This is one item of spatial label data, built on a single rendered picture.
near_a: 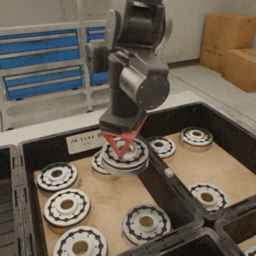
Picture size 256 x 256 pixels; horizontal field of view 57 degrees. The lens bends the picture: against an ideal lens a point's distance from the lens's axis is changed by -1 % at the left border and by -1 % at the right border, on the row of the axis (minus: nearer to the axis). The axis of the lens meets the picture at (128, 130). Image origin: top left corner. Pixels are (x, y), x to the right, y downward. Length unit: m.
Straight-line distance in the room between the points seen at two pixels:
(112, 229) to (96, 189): 0.13
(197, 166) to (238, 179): 0.11
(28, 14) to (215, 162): 2.77
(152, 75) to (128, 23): 0.09
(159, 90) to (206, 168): 0.42
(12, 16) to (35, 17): 0.24
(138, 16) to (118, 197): 0.42
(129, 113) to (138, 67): 0.11
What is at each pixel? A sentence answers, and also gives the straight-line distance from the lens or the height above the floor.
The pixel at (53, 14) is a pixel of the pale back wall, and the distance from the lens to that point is 3.20.
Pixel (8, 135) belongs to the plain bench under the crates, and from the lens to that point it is 1.18.
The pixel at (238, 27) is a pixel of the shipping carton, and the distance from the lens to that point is 3.82.
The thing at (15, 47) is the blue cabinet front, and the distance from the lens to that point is 2.33.
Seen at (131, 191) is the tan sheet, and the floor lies 0.83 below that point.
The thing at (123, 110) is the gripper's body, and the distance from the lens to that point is 0.43.
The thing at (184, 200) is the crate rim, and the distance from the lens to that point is 0.49.
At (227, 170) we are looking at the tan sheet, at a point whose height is 0.83.
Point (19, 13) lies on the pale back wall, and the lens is 3.15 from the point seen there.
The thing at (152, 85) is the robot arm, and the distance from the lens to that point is 0.34.
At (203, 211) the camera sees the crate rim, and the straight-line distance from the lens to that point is 0.48.
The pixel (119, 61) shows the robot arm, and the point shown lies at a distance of 0.40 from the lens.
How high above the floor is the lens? 1.30
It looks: 34 degrees down
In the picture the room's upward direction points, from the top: straight up
